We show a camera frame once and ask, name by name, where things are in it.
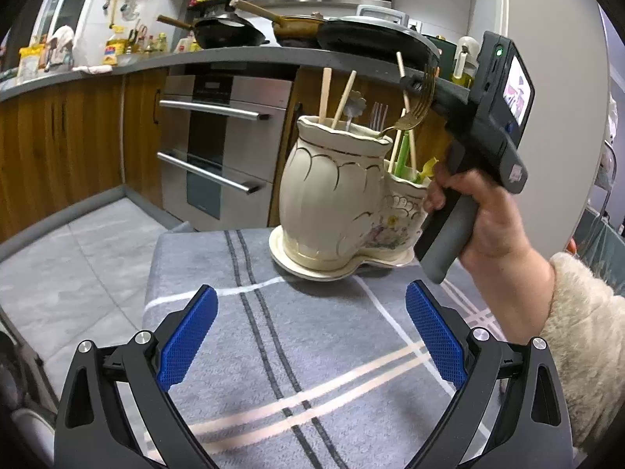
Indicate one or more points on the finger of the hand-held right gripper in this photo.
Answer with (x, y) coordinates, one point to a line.
(412, 83)

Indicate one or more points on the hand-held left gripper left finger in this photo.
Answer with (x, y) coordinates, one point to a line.
(188, 337)

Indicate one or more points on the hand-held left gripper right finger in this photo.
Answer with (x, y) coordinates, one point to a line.
(437, 332)

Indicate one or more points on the gold fork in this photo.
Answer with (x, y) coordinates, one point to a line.
(412, 118)

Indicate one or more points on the silver fork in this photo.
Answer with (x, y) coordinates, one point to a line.
(378, 115)

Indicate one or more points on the green spoon with yellow tulip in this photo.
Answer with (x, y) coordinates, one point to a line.
(403, 156)

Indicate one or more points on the yellow-green tulip spoon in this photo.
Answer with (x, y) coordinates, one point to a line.
(430, 166)

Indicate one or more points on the floral ceramic utensil holder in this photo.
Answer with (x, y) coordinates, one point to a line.
(322, 195)

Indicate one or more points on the person's right forearm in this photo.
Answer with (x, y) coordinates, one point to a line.
(586, 342)

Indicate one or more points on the person's right hand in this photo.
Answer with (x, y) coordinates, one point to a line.
(498, 224)

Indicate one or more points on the oil dispenser bottle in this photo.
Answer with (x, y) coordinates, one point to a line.
(464, 66)

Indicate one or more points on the silver flower-shaped spoon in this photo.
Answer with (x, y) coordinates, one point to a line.
(356, 102)

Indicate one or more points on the flat pan with lid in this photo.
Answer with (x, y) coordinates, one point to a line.
(371, 39)

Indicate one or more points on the grey plaid tablecloth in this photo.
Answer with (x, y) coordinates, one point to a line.
(317, 342)

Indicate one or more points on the teal cloth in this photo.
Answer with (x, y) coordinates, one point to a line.
(605, 239)

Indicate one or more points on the stainless built-in oven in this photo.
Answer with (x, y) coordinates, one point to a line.
(215, 156)

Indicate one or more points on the grey kitchen countertop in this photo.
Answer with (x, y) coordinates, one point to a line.
(219, 56)

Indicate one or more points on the wooden kitchen cabinets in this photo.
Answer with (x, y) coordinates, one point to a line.
(73, 132)

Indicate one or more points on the row of sauce bottles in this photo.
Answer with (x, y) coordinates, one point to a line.
(149, 41)

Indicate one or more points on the yellow cooking oil bottle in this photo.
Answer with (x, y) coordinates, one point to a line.
(114, 49)

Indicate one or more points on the yellow food packet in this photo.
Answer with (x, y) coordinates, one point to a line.
(29, 61)

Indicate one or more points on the white pink dish cloth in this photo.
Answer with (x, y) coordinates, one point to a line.
(61, 41)

